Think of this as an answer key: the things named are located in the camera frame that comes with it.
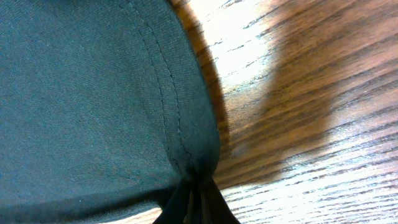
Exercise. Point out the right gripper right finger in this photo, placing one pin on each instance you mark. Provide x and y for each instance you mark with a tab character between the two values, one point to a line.
214	209

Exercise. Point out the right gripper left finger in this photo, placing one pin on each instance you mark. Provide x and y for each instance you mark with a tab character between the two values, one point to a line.
179	208

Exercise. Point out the black t-shirt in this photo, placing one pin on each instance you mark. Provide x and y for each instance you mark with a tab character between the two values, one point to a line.
104	110

